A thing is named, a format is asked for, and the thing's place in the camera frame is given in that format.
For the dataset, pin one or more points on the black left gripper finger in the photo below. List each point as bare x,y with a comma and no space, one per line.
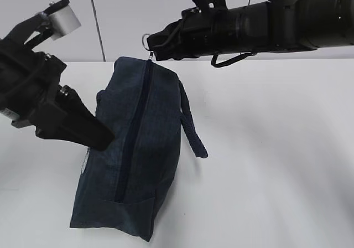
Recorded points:
80,125

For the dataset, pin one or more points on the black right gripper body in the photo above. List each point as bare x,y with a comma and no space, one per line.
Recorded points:
192,36

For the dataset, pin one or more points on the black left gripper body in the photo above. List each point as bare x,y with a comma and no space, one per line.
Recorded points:
34,86

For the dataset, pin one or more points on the dark blue lunch bag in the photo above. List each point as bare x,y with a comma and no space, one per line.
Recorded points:
146,107

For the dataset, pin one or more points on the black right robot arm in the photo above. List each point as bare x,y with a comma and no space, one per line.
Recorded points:
281,26

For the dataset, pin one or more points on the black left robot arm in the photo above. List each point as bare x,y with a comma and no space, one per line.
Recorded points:
8,50

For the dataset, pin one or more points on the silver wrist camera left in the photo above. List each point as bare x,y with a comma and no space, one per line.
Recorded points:
55,22

